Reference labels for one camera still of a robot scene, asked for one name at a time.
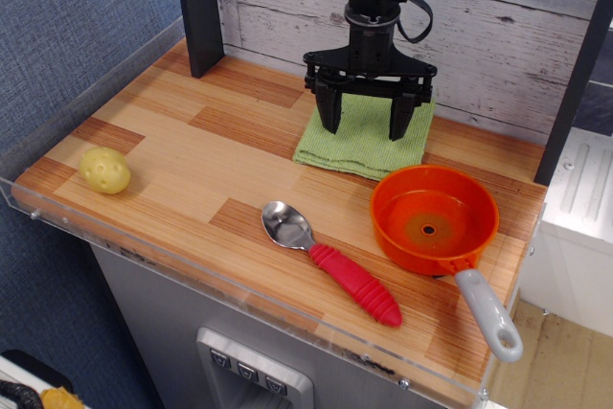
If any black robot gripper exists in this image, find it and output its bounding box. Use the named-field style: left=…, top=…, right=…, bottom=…
left=304, top=25, right=437, bottom=141

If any dark right shelf post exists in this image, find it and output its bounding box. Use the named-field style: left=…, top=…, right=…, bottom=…
left=534, top=0, right=612, bottom=186

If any clear acrylic table guard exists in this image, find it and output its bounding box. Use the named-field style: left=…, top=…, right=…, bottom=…
left=0, top=18, right=547, bottom=408

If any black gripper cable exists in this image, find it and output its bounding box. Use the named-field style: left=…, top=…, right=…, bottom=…
left=396, top=0, right=435, bottom=44

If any black and yellow floor object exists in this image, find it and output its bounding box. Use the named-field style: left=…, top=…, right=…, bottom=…
left=1, top=350, right=87, bottom=409

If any green towel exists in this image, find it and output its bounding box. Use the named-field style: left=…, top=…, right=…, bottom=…
left=293, top=95, right=436, bottom=181

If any yellow toy potato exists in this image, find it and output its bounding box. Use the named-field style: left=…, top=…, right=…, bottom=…
left=79, top=148, right=131, bottom=194

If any silver dispenser button panel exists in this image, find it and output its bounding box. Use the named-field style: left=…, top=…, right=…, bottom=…
left=196, top=327, right=315, bottom=408

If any dark left shelf post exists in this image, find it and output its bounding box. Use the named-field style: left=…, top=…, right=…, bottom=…
left=180, top=0, right=225, bottom=78

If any white toy sink unit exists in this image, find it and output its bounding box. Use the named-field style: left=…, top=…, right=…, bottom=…
left=518, top=128, right=612, bottom=336

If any grey toy fridge cabinet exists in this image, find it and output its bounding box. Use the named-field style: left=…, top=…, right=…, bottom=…
left=89, top=241, right=464, bottom=409

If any metal spoon red handle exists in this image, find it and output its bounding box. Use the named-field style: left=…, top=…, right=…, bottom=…
left=261, top=200, right=403, bottom=328

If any orange toy pot grey handle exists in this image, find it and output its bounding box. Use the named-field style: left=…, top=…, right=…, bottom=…
left=370, top=165, right=523, bottom=363

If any dark shelf post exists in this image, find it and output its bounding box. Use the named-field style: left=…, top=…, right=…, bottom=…
left=534, top=0, right=612, bottom=186
left=180, top=0, right=225, bottom=78

